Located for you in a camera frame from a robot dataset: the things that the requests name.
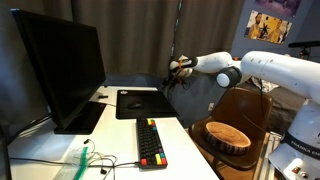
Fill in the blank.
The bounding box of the purple poster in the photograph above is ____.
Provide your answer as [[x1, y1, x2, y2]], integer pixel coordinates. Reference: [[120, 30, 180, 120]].
[[254, 0, 303, 18]]

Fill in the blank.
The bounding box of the yellow basketball poster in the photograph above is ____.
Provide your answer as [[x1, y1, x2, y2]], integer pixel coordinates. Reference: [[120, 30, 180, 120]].
[[244, 9, 293, 45]]

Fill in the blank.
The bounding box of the black keyboard cable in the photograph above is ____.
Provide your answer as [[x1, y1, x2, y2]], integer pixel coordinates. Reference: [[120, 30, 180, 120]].
[[8, 156, 141, 168]]

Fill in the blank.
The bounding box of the wide brown curtain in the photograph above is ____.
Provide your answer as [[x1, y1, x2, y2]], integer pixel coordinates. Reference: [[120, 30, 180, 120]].
[[0, 0, 183, 79]]

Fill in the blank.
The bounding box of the black monitor cable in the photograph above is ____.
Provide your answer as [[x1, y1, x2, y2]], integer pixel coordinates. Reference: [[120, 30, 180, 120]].
[[6, 112, 54, 145]]

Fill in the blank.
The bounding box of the grey bed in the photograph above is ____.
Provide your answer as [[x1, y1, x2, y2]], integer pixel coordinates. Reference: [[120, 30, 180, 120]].
[[238, 81, 309, 134]]

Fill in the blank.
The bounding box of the black computer monitor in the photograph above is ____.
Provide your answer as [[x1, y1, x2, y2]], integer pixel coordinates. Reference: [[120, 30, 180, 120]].
[[9, 8, 107, 130]]

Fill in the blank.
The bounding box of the black keyboard with colourful keys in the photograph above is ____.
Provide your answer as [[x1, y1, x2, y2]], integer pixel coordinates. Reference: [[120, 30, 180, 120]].
[[135, 117, 169, 170]]

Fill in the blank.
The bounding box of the black mouse mat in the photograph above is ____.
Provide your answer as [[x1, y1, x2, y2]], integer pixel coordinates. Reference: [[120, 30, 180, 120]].
[[115, 89, 180, 120]]

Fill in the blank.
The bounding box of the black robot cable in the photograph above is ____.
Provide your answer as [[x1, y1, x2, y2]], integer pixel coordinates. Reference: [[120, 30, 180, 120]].
[[232, 77, 268, 134]]

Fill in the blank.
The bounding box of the brown plastic chair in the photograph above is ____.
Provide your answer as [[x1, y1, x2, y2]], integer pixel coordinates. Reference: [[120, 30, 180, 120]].
[[187, 85, 274, 180]]

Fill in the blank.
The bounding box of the black computer mouse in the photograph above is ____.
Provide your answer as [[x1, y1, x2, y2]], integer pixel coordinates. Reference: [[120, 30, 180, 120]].
[[126, 100, 145, 111]]

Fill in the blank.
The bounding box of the clear bag with green strip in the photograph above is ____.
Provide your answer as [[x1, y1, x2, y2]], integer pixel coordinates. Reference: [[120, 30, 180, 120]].
[[53, 146, 91, 180]]

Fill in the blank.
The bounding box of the black monitor stand base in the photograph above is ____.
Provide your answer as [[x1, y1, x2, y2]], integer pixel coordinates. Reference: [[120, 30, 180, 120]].
[[53, 100, 108, 136]]

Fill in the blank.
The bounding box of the white slatted rack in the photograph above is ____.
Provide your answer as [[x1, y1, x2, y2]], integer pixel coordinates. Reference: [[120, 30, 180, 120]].
[[267, 130, 285, 158]]

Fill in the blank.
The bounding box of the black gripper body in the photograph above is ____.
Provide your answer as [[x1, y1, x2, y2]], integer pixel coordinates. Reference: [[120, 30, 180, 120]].
[[169, 75, 189, 90]]

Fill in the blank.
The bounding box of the round wooden log slice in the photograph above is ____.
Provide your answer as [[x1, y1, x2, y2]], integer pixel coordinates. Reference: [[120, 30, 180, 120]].
[[203, 121, 253, 156]]

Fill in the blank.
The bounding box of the black boom bar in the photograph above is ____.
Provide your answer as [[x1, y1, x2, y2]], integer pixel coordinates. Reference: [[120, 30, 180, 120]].
[[287, 39, 320, 62]]

